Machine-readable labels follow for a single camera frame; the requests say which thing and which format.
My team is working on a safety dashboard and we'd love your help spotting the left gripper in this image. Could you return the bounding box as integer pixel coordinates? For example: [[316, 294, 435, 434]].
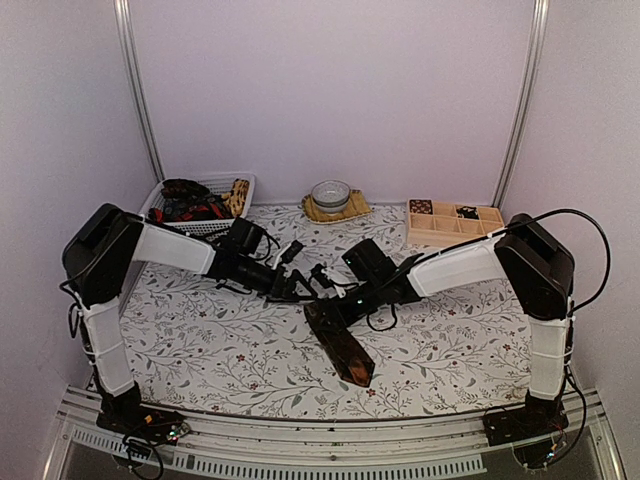
[[235, 254, 318, 302]]

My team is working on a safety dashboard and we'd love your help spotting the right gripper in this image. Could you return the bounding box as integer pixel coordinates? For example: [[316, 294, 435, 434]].
[[313, 277, 385, 332]]

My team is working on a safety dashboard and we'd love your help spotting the brown green patterned tie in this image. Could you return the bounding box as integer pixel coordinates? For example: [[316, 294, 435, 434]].
[[304, 300, 375, 387]]

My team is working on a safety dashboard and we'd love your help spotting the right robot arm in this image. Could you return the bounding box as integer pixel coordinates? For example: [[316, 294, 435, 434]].
[[305, 214, 580, 445]]

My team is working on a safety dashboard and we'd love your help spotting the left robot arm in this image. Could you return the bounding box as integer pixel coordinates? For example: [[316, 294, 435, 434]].
[[59, 203, 317, 434]]

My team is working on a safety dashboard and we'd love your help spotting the wooden compartment box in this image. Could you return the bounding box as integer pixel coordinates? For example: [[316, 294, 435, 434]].
[[406, 199, 504, 247]]

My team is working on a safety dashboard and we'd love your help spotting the yellow woven mat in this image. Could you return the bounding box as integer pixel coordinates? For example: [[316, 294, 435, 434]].
[[301, 190, 373, 225]]

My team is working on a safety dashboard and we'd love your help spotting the rolled dark patterned tie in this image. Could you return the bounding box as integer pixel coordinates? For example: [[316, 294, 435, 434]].
[[408, 199, 433, 215]]

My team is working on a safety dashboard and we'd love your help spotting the yellow spotted tie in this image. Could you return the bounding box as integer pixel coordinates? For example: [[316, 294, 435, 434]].
[[222, 179, 250, 217]]

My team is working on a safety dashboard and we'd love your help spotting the white plastic basket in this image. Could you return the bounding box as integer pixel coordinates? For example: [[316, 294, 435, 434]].
[[140, 172, 256, 235]]

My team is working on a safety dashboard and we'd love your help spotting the rolled black tie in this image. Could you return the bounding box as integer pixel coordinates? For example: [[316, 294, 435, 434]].
[[456, 205, 480, 220]]

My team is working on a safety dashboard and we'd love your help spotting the floral tablecloth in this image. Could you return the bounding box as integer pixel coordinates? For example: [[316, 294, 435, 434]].
[[97, 202, 576, 420]]

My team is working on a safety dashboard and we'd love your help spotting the dark red patterned tie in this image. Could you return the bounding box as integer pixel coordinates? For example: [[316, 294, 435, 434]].
[[147, 179, 232, 223]]

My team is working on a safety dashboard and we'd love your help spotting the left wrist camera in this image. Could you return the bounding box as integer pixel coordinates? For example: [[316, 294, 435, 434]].
[[272, 240, 304, 270]]

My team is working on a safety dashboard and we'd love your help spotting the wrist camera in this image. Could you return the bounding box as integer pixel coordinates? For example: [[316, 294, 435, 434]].
[[272, 240, 304, 270], [310, 264, 335, 289]]

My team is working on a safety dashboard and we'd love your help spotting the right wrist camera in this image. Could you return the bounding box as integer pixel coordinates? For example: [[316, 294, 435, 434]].
[[310, 264, 335, 289]]

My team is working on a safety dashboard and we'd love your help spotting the front metal rail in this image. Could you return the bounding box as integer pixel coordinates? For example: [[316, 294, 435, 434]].
[[43, 387, 626, 479]]

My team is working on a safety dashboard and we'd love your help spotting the left metal frame post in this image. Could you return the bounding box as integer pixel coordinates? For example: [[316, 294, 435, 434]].
[[113, 0, 165, 182]]

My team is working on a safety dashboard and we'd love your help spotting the metal frame post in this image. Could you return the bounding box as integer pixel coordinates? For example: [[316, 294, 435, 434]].
[[113, 0, 165, 182], [492, 0, 550, 208]]

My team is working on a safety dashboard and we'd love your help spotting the right metal frame post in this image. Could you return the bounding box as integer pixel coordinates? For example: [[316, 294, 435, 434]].
[[492, 0, 550, 208]]

